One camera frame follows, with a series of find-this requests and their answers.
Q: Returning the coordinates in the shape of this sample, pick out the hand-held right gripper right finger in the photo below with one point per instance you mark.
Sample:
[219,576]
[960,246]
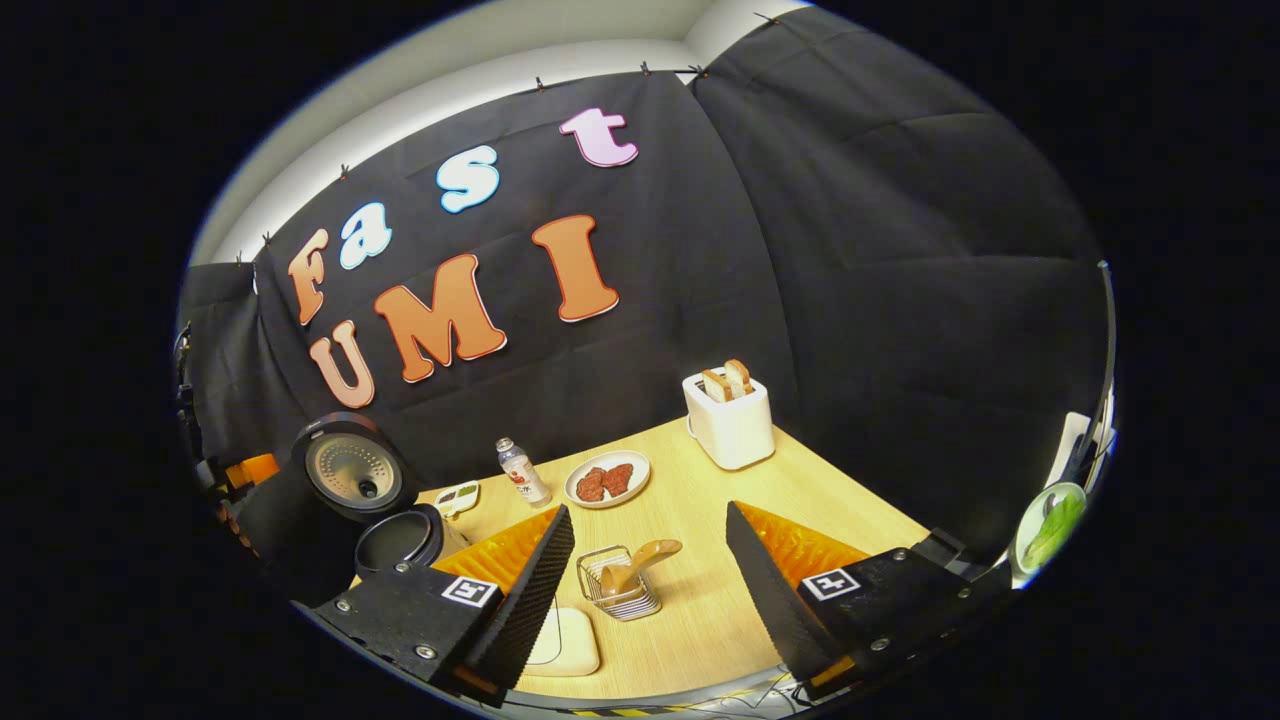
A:
[770,600]

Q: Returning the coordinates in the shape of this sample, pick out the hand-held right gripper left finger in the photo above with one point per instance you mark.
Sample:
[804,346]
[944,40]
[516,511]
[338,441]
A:
[530,600]

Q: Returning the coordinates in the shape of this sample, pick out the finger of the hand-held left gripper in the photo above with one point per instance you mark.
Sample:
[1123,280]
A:
[232,525]
[255,470]

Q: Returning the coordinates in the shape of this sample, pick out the white rice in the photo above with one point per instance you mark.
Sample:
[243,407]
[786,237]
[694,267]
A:
[575,640]

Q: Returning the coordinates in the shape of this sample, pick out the dark rice cooker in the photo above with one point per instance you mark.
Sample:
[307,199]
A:
[360,470]

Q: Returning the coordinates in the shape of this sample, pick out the wooden spoon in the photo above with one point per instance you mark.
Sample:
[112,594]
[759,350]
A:
[650,555]

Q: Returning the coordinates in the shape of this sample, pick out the clear plastic box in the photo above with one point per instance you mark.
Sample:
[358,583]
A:
[585,660]

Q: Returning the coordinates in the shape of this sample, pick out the clear plastic bottle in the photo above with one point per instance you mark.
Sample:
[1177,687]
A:
[525,480]

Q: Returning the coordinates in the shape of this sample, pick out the white round plate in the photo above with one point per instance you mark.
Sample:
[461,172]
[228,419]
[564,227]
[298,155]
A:
[607,503]

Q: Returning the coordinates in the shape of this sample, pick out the white divided dish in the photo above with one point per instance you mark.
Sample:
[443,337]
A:
[460,497]

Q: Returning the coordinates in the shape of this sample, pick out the brown meat piece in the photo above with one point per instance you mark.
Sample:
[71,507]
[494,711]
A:
[590,485]
[617,479]

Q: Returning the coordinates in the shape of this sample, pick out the white toaster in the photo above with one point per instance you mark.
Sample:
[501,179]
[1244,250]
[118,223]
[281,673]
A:
[735,430]

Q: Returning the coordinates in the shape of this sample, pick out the white bowl of green vegetables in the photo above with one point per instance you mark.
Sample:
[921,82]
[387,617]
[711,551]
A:
[1055,525]

